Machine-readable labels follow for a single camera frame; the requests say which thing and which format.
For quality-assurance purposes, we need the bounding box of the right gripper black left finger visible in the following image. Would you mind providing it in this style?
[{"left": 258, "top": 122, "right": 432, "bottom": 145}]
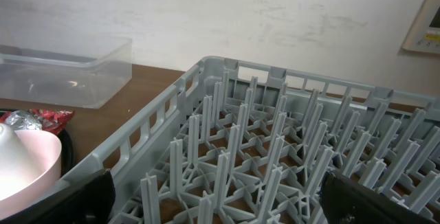
[{"left": 1, "top": 169, "right": 116, "bottom": 224}]

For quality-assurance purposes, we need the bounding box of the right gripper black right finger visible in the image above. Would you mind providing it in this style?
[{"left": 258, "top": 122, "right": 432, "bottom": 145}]
[{"left": 319, "top": 171, "right": 435, "bottom": 224}]

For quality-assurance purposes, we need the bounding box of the pink bowl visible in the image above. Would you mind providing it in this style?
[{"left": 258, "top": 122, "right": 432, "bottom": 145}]
[{"left": 1, "top": 125, "right": 62, "bottom": 219}]

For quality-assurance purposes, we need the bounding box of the red foil wrapper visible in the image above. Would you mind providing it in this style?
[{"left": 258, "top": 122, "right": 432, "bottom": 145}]
[{"left": 1, "top": 109, "right": 75, "bottom": 135}]

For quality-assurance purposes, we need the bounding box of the grey plastic dishwasher rack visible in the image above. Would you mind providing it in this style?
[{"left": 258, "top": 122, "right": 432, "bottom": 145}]
[{"left": 44, "top": 56, "right": 439, "bottom": 223}]

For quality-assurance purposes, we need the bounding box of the round black tray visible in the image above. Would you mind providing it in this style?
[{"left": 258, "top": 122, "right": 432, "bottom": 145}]
[{"left": 58, "top": 129, "right": 75, "bottom": 176}]

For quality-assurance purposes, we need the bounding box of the clear plastic bin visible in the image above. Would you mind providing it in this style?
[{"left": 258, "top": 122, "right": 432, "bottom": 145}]
[{"left": 1, "top": 36, "right": 132, "bottom": 109}]

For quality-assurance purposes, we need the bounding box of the beige wall panel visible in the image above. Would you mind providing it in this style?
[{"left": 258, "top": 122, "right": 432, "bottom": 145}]
[{"left": 402, "top": 0, "right": 439, "bottom": 54}]

